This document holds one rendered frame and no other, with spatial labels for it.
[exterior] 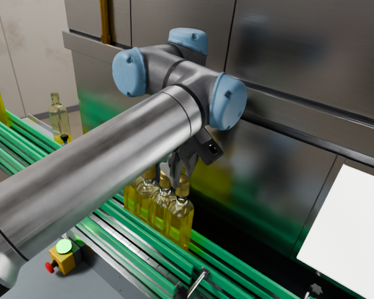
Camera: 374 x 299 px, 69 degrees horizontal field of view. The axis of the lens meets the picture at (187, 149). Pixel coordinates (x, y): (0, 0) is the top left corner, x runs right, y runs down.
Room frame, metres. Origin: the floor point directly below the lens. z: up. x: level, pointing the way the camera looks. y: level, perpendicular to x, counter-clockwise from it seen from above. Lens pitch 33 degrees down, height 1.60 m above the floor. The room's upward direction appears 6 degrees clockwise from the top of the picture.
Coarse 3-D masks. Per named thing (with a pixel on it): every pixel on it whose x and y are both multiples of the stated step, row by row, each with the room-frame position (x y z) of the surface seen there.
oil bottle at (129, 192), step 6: (138, 180) 0.60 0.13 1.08; (126, 186) 0.60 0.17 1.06; (132, 186) 0.59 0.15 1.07; (126, 192) 0.60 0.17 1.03; (132, 192) 0.59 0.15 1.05; (126, 198) 0.60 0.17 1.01; (132, 198) 0.59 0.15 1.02; (126, 204) 0.60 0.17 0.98; (132, 204) 0.59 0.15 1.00; (132, 210) 0.59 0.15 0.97
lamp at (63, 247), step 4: (60, 240) 0.54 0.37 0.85; (64, 240) 0.54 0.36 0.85; (68, 240) 0.55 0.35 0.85; (56, 244) 0.53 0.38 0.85; (60, 244) 0.53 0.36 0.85; (64, 244) 0.53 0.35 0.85; (68, 244) 0.53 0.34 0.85; (56, 248) 0.52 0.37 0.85; (60, 248) 0.52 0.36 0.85; (64, 248) 0.52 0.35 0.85; (68, 248) 0.52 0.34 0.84; (60, 252) 0.51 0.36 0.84; (64, 252) 0.51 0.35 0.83; (68, 252) 0.52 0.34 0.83
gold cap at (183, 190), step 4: (184, 176) 0.54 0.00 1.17; (180, 180) 0.52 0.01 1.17; (184, 180) 0.52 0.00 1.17; (188, 180) 0.52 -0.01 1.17; (180, 184) 0.51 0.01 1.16; (184, 184) 0.51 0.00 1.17; (188, 184) 0.52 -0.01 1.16; (176, 188) 0.52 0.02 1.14; (180, 188) 0.51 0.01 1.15; (184, 188) 0.51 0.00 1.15; (188, 188) 0.52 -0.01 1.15; (176, 192) 0.52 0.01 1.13; (180, 192) 0.51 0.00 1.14; (184, 192) 0.51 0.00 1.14; (188, 192) 0.52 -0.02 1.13; (180, 196) 0.51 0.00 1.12; (184, 196) 0.51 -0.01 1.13
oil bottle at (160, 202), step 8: (152, 200) 0.55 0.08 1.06; (160, 200) 0.53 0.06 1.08; (168, 200) 0.53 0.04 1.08; (152, 208) 0.55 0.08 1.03; (160, 208) 0.53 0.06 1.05; (152, 216) 0.55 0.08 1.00; (160, 216) 0.53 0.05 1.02; (152, 224) 0.55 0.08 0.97; (160, 224) 0.53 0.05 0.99; (160, 232) 0.53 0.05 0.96
